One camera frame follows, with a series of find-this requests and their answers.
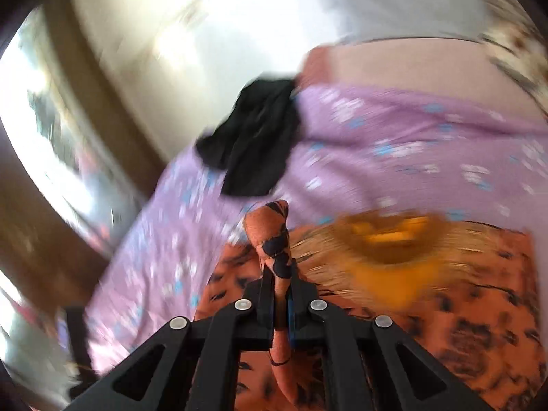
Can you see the grey cloth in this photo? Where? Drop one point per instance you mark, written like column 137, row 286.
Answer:
column 385, row 0

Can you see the yellow garment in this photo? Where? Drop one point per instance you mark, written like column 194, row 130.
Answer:
column 385, row 261

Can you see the orange black floral garment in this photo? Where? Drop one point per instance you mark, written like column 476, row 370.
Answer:
column 471, row 342

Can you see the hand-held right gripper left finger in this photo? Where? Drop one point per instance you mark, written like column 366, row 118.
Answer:
column 269, row 308

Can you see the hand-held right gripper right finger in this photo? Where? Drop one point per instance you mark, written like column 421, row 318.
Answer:
column 293, row 321

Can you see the pink mattress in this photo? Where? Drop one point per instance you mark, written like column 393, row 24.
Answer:
column 394, row 66

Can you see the purple floral bedsheet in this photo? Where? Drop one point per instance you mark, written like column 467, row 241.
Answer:
column 385, row 154

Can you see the cream patterned cloth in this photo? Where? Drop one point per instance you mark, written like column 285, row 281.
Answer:
column 513, row 47

